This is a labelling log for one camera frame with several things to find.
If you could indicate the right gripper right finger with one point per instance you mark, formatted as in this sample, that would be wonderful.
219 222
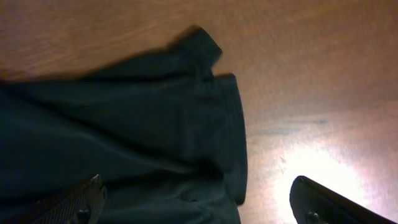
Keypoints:
311 202

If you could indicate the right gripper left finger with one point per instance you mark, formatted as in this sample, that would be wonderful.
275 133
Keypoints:
82 203

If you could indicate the black t-shirt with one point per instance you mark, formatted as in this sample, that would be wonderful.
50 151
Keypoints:
166 136

